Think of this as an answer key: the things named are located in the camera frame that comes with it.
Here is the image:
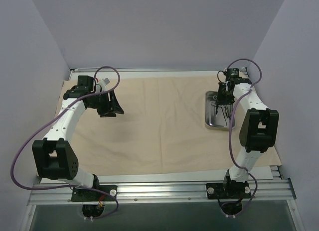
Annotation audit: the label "steel surgical scissors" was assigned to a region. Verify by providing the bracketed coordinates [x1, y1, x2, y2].
[215, 105, 226, 119]

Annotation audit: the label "steel surgical forceps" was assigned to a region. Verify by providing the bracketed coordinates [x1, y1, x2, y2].
[222, 104, 233, 125]

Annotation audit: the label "steel instrument tray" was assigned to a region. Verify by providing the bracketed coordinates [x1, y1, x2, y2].
[205, 91, 229, 130]

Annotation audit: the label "beige cloth wrap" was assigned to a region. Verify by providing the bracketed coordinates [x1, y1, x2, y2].
[37, 75, 282, 177]

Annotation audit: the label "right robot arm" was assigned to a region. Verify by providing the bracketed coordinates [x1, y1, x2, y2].
[216, 68, 279, 198]

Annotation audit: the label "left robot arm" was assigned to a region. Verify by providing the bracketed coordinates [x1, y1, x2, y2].
[32, 76, 124, 201]

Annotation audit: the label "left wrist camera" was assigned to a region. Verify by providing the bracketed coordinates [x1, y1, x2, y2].
[97, 78, 110, 90]

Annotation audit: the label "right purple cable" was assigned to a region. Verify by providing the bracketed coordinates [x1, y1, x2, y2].
[227, 58, 262, 217]

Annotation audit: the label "purple cable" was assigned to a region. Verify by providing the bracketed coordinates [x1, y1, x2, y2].
[227, 58, 262, 217]
[10, 66, 121, 218]

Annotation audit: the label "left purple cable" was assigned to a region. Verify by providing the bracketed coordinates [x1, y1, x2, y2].
[10, 66, 121, 218]

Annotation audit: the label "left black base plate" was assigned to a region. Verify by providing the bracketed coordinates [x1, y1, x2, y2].
[71, 185, 118, 202]

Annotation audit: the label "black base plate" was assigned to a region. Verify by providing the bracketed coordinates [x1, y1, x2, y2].
[71, 185, 118, 202]
[205, 182, 251, 200]

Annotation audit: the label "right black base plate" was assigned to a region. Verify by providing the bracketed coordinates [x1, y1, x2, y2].
[205, 182, 251, 200]

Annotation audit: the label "aluminium front rail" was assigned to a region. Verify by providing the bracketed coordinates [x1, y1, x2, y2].
[27, 179, 295, 205]

